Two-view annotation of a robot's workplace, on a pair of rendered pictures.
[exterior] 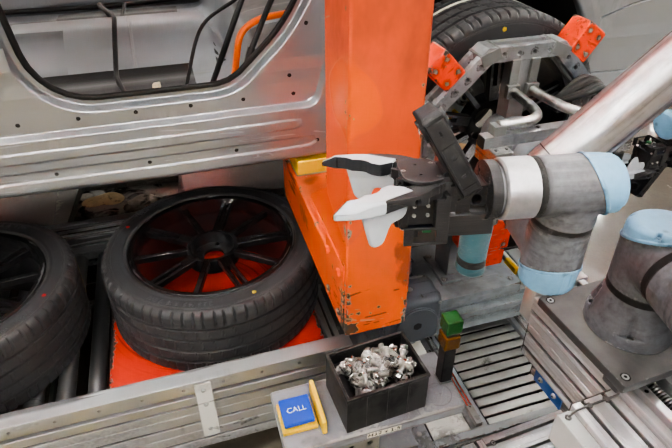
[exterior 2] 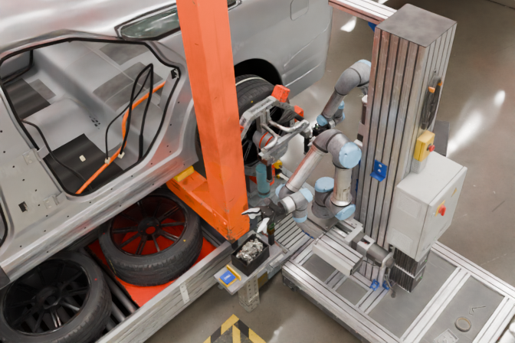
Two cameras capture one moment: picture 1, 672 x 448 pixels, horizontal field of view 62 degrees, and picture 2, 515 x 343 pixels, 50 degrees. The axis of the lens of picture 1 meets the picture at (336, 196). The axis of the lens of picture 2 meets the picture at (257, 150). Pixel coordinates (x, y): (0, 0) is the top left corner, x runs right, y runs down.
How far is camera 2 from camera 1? 2.11 m
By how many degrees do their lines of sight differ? 21
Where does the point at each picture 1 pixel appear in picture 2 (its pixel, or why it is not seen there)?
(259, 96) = (157, 159)
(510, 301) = not seen: hidden behind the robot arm
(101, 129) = (100, 202)
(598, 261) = not seen: hidden behind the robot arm
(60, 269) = (91, 266)
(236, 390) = (193, 281)
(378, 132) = (231, 178)
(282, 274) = (191, 227)
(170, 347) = (158, 276)
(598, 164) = (304, 194)
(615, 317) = (319, 210)
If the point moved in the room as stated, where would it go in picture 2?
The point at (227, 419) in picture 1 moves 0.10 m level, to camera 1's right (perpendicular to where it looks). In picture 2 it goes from (191, 294) to (205, 287)
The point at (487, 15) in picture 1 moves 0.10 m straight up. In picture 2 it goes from (244, 99) to (243, 86)
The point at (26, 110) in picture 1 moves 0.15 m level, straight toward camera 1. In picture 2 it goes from (70, 209) to (90, 220)
